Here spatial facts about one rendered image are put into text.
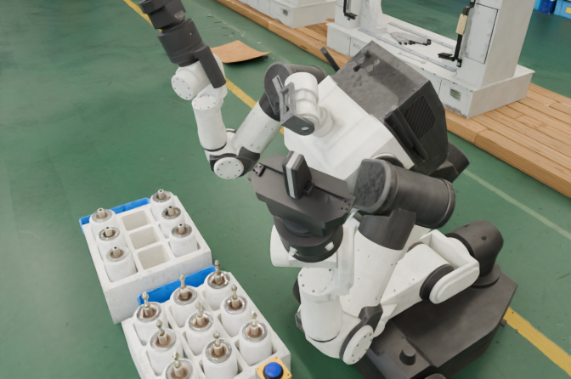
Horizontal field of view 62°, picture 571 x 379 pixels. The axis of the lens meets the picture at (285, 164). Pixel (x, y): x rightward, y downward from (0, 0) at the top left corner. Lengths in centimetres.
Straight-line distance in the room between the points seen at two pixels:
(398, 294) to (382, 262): 64
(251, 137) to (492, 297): 102
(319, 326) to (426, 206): 28
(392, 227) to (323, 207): 34
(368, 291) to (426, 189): 21
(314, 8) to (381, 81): 349
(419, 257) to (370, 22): 246
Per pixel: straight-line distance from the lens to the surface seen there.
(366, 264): 87
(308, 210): 52
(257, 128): 120
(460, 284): 164
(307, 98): 91
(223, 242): 210
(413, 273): 156
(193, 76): 111
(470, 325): 169
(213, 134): 122
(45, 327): 199
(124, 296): 181
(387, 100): 95
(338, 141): 94
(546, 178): 273
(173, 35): 109
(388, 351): 151
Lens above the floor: 143
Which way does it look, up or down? 34 degrees down
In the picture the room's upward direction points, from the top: straight up
